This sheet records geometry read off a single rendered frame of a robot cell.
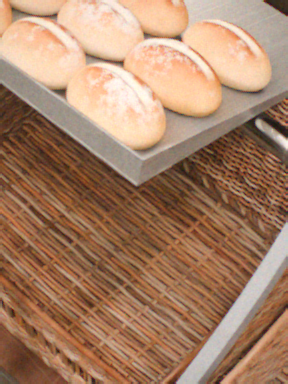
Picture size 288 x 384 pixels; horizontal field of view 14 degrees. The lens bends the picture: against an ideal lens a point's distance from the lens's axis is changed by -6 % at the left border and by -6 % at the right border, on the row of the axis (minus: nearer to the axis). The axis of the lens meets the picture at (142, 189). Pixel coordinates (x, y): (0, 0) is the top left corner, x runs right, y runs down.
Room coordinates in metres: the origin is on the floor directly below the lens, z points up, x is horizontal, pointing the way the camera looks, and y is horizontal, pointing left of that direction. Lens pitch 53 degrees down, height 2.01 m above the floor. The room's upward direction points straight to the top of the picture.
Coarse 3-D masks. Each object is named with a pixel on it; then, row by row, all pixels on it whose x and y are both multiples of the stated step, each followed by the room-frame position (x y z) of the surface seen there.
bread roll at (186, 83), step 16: (144, 48) 0.74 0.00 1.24; (160, 48) 0.74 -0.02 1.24; (176, 48) 0.74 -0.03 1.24; (192, 48) 0.74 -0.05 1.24; (128, 64) 0.74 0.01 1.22; (144, 64) 0.73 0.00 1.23; (160, 64) 0.72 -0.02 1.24; (176, 64) 0.72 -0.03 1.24; (192, 64) 0.72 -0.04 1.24; (208, 64) 0.73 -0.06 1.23; (144, 80) 0.72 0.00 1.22; (160, 80) 0.71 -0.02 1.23; (176, 80) 0.71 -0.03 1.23; (192, 80) 0.71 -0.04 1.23; (208, 80) 0.71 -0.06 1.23; (160, 96) 0.70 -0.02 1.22; (176, 96) 0.70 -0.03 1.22; (192, 96) 0.70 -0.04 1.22; (208, 96) 0.70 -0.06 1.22; (192, 112) 0.69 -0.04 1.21; (208, 112) 0.69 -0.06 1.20
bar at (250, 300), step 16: (240, 128) 0.72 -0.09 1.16; (256, 128) 0.71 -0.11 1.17; (272, 128) 0.70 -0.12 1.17; (272, 144) 0.69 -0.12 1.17; (272, 256) 0.61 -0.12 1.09; (256, 272) 0.61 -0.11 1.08; (272, 272) 0.60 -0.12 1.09; (256, 288) 0.59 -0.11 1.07; (272, 288) 0.60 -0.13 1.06; (240, 304) 0.58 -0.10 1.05; (256, 304) 0.58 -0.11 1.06; (224, 320) 0.58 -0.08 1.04; (240, 320) 0.57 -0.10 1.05; (224, 336) 0.56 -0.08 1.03; (208, 352) 0.55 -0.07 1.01; (224, 352) 0.55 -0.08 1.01; (192, 368) 0.54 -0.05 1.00; (208, 368) 0.54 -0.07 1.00
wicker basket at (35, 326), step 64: (0, 128) 1.17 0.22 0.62; (0, 192) 1.07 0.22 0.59; (64, 192) 1.07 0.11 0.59; (128, 192) 1.07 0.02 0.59; (192, 192) 1.07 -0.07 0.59; (256, 192) 1.04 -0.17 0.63; (0, 256) 0.95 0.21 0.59; (64, 256) 0.95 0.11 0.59; (128, 256) 0.96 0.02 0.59; (192, 256) 0.96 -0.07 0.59; (0, 320) 0.83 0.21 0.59; (64, 320) 0.84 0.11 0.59; (128, 320) 0.85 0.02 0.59; (192, 320) 0.84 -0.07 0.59; (256, 320) 0.78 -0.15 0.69
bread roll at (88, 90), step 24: (96, 72) 0.69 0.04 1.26; (120, 72) 0.69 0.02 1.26; (72, 96) 0.68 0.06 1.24; (96, 96) 0.67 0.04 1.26; (120, 96) 0.66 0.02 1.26; (144, 96) 0.66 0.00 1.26; (96, 120) 0.65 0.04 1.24; (120, 120) 0.65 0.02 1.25; (144, 120) 0.65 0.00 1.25; (144, 144) 0.64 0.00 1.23
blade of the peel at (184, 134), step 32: (192, 0) 0.91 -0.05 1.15; (224, 0) 0.92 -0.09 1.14; (256, 0) 0.94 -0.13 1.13; (256, 32) 0.87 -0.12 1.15; (0, 64) 0.73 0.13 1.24; (32, 96) 0.69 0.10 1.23; (64, 96) 0.70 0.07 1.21; (224, 96) 0.74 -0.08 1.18; (256, 96) 0.75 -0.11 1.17; (64, 128) 0.66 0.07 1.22; (96, 128) 0.64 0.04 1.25; (192, 128) 0.68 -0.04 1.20; (224, 128) 0.68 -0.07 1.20; (128, 160) 0.61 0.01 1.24; (160, 160) 0.62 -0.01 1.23
